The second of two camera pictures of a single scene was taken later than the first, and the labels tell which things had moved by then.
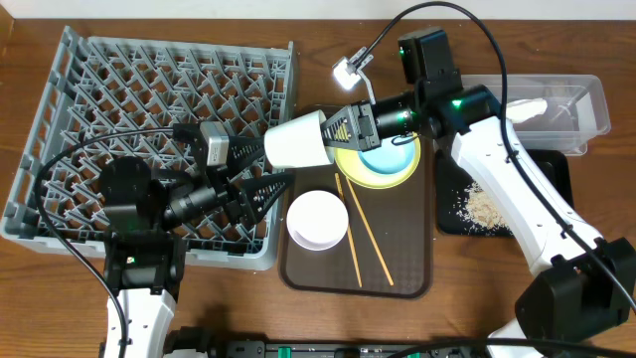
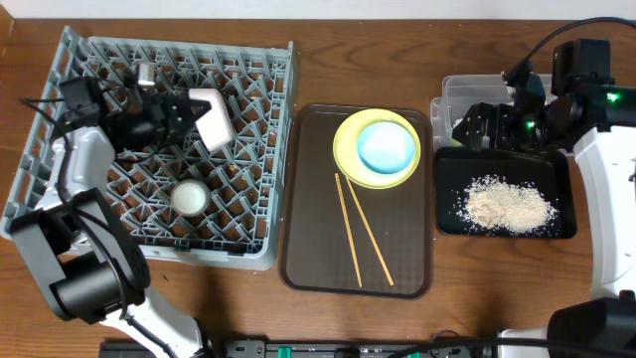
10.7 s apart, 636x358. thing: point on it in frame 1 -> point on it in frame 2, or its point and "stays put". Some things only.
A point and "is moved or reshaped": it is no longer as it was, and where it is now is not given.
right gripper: x=355 y=128 -> x=477 y=115
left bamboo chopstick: x=349 y=232 stays put
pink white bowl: x=317 y=221 -> x=214 y=124
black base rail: x=181 y=343 stays put
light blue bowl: x=393 y=156 stays put
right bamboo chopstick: x=370 y=233 stays put
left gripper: x=227 y=180 -> x=169 y=115
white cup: x=298 y=143 is moved or reshaped
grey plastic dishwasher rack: x=116 y=97 stays put
